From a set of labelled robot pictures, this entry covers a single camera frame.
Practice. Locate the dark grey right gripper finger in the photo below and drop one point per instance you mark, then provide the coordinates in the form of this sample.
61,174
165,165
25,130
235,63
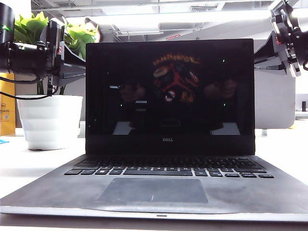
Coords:
268,49
269,65

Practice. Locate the black grey right gripper body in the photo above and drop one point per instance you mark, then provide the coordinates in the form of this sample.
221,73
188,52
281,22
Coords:
285,33

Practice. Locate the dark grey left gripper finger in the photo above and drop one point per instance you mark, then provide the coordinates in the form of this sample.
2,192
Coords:
75,59
72,75

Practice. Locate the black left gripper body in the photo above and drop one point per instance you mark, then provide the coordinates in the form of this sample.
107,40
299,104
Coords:
54,48

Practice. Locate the silver Dell laptop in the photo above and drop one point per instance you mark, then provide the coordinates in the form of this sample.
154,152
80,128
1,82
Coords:
168,187

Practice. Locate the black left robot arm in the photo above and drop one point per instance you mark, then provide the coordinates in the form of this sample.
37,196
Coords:
6,24

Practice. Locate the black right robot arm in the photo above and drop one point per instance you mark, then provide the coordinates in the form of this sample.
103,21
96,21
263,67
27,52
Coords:
303,45

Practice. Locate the green artificial plant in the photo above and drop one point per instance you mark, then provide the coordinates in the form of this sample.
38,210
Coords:
31,26

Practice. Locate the grey desk divider panel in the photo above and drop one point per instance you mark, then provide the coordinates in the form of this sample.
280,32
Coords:
274,101

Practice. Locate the white ribbed plant pot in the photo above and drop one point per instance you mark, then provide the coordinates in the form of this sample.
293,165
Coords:
48,120

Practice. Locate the small black cylinder object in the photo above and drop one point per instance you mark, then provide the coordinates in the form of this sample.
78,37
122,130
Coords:
303,106

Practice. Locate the small yellow object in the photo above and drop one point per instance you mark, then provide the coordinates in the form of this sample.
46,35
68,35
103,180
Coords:
294,126

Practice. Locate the yellow cardboard box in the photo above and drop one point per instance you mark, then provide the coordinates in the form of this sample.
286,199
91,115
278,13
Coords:
7,108

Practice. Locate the blue flat object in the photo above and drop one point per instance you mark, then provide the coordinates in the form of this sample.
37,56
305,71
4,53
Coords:
3,141

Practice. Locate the red ceiling sign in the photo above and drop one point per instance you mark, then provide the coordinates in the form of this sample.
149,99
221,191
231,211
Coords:
173,37

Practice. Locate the long ceiling strip light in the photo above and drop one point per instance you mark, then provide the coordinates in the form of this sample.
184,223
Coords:
168,17

